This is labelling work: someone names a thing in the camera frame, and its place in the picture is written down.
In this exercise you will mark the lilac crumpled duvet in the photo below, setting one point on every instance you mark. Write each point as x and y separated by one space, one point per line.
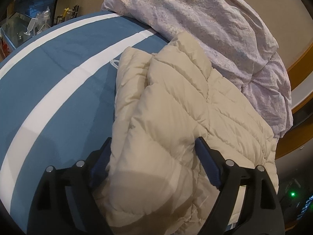
234 38

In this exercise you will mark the blue white striped bedsheet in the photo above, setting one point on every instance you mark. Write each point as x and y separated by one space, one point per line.
57 99

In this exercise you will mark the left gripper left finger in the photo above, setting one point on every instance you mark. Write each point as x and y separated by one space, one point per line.
63 202

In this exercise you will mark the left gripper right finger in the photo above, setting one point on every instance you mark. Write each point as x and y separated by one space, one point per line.
261 212

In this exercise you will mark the cluttered side table items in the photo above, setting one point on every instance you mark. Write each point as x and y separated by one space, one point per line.
24 21

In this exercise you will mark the wooden framed wall mirror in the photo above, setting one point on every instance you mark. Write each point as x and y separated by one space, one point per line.
300 75

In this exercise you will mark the beige quilted puffer jacket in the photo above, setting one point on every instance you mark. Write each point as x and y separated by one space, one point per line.
164 102

